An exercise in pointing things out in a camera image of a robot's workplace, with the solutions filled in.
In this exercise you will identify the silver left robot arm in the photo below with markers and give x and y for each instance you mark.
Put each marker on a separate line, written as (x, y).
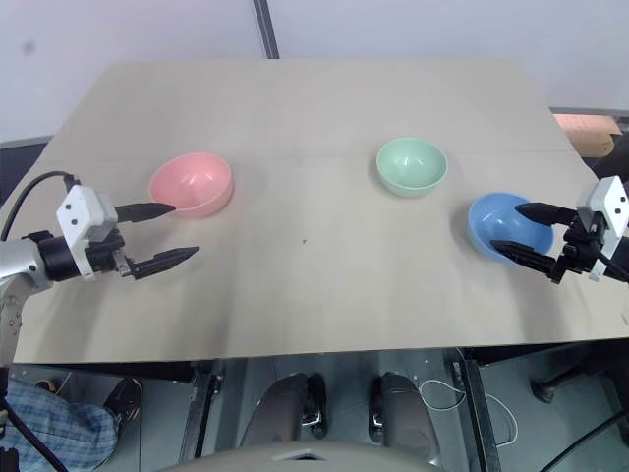
(19, 255)

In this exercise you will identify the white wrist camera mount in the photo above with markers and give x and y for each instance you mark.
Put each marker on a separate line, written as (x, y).
(81, 206)
(614, 201)

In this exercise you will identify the blue plaid trouser leg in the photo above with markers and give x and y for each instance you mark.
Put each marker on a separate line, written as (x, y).
(54, 428)

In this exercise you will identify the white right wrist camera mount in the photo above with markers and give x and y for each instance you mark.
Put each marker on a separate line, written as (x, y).
(614, 201)

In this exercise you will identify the blue plastic bowl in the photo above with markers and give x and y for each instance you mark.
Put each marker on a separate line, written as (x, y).
(496, 221)

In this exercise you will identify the green plastic bowl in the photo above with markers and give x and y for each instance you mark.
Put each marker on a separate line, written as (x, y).
(412, 167)

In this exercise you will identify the black stand foot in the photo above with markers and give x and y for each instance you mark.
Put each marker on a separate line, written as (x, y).
(555, 386)

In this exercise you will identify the dark vertical wall strip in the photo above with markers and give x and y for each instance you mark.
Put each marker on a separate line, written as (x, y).
(266, 27)

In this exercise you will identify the grey curved robot body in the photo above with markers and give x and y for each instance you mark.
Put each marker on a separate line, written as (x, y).
(295, 457)

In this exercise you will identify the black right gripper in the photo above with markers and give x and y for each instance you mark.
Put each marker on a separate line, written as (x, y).
(581, 252)

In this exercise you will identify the grey rounded shape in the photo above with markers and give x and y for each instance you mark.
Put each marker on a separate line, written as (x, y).
(280, 408)
(403, 413)

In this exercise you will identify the black shoe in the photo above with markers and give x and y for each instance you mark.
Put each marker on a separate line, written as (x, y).
(123, 400)

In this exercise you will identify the pink red plastic bowl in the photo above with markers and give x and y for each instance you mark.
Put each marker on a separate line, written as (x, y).
(196, 184)

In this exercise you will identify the brown cardboard box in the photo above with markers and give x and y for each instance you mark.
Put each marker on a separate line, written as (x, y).
(585, 133)

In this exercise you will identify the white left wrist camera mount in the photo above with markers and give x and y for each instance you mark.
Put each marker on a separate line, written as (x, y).
(81, 206)

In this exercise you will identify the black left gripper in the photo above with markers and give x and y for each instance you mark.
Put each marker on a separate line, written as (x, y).
(104, 252)

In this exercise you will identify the metal table leg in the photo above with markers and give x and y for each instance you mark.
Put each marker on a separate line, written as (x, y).
(199, 413)
(479, 413)

